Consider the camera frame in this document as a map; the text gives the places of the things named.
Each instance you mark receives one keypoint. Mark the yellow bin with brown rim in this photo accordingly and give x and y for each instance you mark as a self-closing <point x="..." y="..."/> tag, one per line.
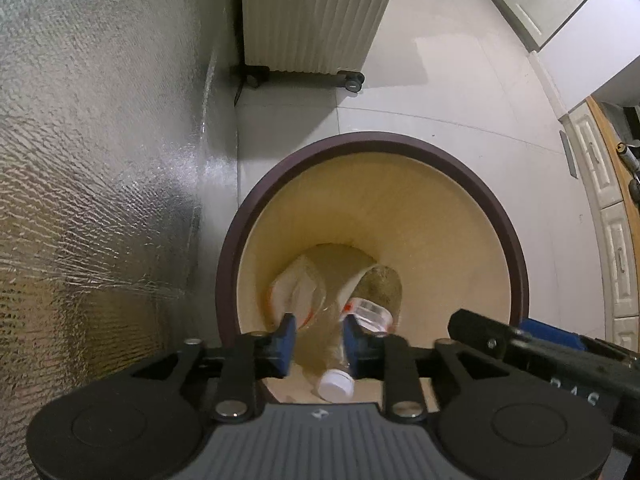
<point x="380" y="200"/>

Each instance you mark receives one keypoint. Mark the foil-covered counter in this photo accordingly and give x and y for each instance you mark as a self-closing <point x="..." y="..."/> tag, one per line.
<point x="100" y="160"/>

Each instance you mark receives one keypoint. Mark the crumpled white plastic packet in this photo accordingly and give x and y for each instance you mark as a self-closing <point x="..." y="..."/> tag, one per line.
<point x="297" y="285"/>

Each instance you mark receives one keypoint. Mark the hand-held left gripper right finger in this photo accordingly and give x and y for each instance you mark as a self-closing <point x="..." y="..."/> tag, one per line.
<point x="356" y="352"/>

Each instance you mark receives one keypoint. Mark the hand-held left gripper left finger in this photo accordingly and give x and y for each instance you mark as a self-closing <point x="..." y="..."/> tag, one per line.
<point x="284" y="347"/>

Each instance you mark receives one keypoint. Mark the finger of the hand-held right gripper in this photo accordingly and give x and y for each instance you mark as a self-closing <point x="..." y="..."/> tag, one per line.
<point x="550" y="332"/>

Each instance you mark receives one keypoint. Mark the clear plastic bottle white cap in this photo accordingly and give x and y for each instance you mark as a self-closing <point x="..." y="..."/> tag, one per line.
<point x="371" y="312"/>

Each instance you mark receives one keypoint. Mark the dark cylindrical tool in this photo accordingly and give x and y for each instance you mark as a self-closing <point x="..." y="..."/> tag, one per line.
<point x="629" y="156"/>

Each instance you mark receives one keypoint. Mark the white drawer cabinet wooden top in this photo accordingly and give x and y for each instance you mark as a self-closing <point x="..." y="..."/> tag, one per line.
<point x="607" y="240"/>

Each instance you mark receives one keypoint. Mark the white ribbed suitcase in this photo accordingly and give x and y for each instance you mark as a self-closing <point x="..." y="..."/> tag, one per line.
<point x="310" y="10"/>

